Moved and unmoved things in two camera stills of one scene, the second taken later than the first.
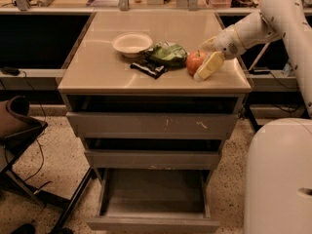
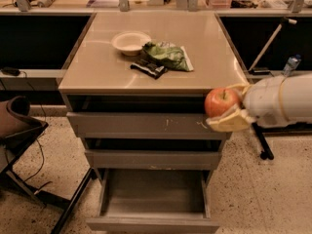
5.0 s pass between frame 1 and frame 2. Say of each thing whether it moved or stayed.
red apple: moved
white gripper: moved
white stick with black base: stayed
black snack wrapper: stayed
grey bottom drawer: stayed
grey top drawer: stayed
